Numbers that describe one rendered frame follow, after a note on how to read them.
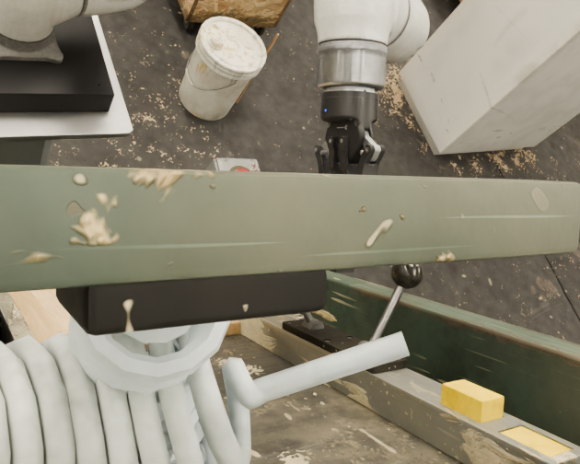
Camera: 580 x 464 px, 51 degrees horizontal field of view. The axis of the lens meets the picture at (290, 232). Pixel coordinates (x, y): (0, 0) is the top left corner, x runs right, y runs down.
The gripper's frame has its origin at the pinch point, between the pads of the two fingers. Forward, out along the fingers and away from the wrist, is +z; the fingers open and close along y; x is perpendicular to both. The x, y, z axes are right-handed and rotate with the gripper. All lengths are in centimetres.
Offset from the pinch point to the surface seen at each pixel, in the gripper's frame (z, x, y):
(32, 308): 14, 34, 36
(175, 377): -5, 42, -51
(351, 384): 14.0, 6.9, -12.2
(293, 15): -94, -129, 236
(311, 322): 9.8, 5.1, -0.8
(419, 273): 1.4, -1.0, -13.9
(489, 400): 9.7, 4.9, -29.9
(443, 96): -50, -190, 177
